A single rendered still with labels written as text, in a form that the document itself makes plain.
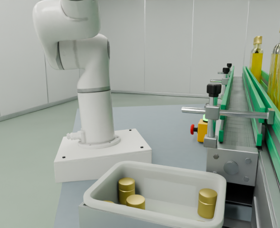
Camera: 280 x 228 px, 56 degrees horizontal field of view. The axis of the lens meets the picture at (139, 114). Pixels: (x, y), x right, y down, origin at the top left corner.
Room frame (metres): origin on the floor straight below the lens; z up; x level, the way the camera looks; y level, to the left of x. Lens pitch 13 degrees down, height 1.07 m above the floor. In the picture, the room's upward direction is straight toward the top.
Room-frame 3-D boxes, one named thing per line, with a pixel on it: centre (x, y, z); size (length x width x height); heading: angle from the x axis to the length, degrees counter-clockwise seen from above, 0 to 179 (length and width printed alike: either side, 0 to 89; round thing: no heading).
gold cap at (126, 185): (0.49, 0.03, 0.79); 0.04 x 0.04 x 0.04
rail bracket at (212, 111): (0.50, -0.17, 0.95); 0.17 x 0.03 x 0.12; 70
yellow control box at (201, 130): (0.92, -0.25, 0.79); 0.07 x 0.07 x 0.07; 70
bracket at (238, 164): (0.49, -0.18, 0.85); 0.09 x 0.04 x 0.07; 70
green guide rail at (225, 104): (1.35, -0.47, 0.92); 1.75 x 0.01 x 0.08; 160
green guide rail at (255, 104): (1.32, -0.54, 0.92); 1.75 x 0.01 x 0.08; 160
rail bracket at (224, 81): (1.08, -0.32, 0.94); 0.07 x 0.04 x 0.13; 70
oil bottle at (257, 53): (1.60, -0.70, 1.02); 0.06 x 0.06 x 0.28; 70
